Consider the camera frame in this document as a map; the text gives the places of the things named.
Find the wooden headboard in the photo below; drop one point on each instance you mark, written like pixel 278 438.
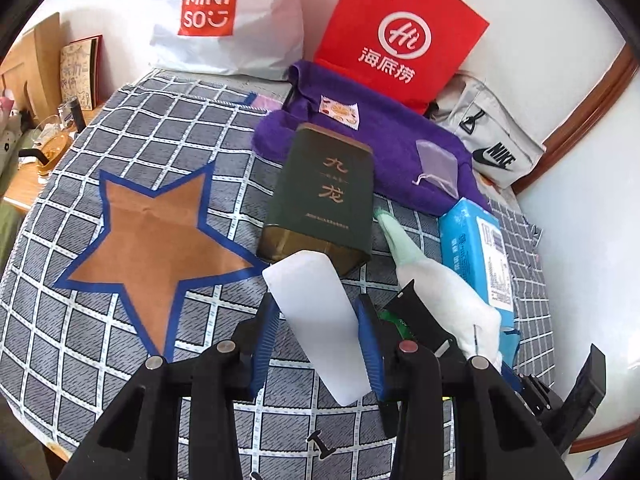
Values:
pixel 31 70

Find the grey Nike waist bag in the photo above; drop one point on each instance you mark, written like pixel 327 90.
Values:
pixel 502 151

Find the white Miniso plastic bag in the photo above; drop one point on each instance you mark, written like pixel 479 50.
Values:
pixel 258 38

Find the green tissue packet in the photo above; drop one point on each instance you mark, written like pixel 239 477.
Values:
pixel 400 325

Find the framed picture book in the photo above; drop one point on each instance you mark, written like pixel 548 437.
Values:
pixel 79 70

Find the red paper shopping bag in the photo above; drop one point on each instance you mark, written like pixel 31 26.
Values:
pixel 405 49

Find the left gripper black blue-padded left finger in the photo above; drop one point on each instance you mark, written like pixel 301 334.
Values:
pixel 136 437

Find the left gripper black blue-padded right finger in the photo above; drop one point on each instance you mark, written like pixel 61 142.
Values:
pixel 495 435

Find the wooden nightstand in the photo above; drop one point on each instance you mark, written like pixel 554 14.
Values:
pixel 32 175

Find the clear drawstring pouch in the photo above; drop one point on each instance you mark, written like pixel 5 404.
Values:
pixel 438 167

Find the white foam sponge block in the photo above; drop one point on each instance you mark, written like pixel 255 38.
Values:
pixel 311 297

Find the fruit print wipe packet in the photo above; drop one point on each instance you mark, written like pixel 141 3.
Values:
pixel 345 114

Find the blue tissue pack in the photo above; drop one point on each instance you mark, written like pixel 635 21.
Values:
pixel 472 245

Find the glass amber teapot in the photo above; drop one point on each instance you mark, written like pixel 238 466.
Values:
pixel 69 114

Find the purple towel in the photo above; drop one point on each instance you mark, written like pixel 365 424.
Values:
pixel 388 127

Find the dark green tea tin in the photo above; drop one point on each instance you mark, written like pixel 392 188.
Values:
pixel 323 200

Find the grey checkered cloth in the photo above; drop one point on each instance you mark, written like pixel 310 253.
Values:
pixel 129 248

